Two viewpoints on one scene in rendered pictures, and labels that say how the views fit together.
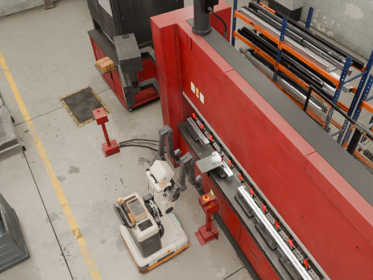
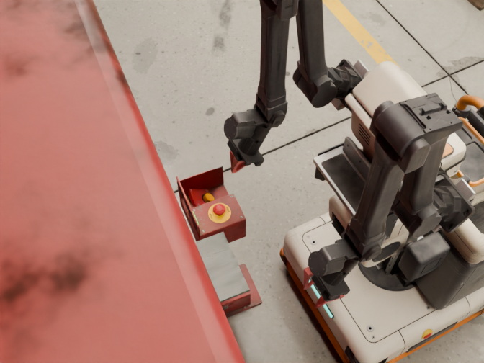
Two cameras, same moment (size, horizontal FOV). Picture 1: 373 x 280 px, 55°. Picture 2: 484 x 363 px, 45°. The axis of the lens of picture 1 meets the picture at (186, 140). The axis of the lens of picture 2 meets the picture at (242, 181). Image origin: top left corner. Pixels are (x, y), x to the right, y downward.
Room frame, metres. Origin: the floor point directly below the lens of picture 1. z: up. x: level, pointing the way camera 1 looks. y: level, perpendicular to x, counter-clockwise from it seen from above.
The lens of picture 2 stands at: (3.15, -0.07, 2.38)
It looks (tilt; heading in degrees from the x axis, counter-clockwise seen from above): 57 degrees down; 182
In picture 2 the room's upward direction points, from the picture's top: 1 degrees counter-clockwise
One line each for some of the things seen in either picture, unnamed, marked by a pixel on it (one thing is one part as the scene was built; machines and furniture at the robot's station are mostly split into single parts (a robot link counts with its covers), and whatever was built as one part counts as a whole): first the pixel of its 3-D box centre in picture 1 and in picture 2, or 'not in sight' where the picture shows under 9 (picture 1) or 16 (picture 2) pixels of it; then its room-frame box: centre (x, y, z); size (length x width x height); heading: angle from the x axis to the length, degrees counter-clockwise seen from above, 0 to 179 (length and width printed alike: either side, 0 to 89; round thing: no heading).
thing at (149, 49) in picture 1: (147, 59); not in sight; (3.68, 0.41, 1.67); 0.40 x 0.24 x 0.07; 24
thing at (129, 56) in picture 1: (132, 75); not in sight; (3.55, 0.61, 1.53); 0.51 x 0.25 x 0.85; 13
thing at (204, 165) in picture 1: (208, 163); (188, 279); (2.54, -0.24, 1.00); 0.26 x 0.18 x 0.01; 114
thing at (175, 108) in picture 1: (193, 94); not in sight; (3.56, -0.13, 1.15); 0.85 x 0.25 x 2.30; 114
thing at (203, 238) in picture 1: (206, 233); (226, 288); (2.17, -0.18, 0.06); 0.25 x 0.20 x 0.12; 114
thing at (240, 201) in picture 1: (243, 205); not in sight; (2.03, -0.57, 0.89); 0.30 x 0.05 x 0.03; 24
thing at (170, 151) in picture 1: (170, 142); (379, 192); (2.53, 0.17, 1.40); 0.11 x 0.06 x 0.43; 29
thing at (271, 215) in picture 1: (273, 212); not in sight; (1.71, -0.77, 1.26); 0.15 x 0.09 x 0.17; 24
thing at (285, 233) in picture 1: (287, 229); not in sight; (1.53, -0.85, 1.26); 0.15 x 0.09 x 0.17; 24
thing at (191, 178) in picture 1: (191, 169); (274, 53); (2.15, -0.03, 1.40); 0.11 x 0.06 x 0.43; 29
